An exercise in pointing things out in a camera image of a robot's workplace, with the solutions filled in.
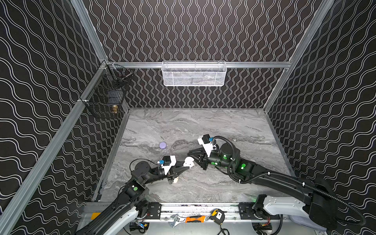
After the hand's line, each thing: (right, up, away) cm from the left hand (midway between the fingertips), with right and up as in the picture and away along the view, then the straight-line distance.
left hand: (189, 166), depth 63 cm
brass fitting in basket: (-42, +27, +20) cm, 54 cm away
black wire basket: (-54, +35, +30) cm, 71 cm away
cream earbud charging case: (-8, -14, +20) cm, 26 cm away
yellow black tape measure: (+14, -26, +8) cm, 30 cm away
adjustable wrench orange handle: (+4, -28, +9) cm, 30 cm away
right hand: (0, +5, +5) cm, 7 cm away
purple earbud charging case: (-18, +4, +35) cm, 40 cm away
